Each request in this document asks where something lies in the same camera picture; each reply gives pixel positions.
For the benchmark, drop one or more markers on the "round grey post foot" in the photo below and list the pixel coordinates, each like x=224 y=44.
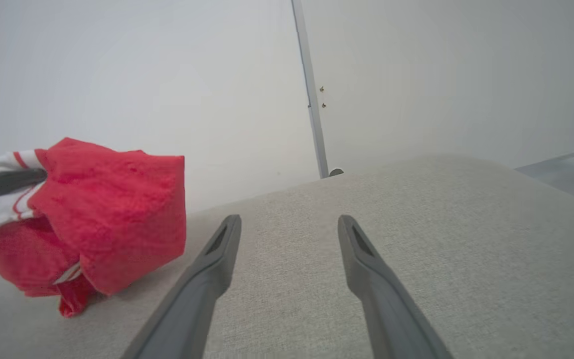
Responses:
x=336 y=172

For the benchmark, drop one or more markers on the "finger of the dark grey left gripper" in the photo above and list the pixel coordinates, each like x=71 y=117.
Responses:
x=3 y=184

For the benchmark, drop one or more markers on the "grey metal wall post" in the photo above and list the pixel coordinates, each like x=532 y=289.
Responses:
x=311 y=89

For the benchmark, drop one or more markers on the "red garment with white trim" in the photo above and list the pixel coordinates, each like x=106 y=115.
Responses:
x=117 y=219

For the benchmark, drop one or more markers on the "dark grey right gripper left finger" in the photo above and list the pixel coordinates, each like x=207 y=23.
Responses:
x=195 y=299

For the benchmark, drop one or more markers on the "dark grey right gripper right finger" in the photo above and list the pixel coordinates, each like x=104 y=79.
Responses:
x=386 y=304

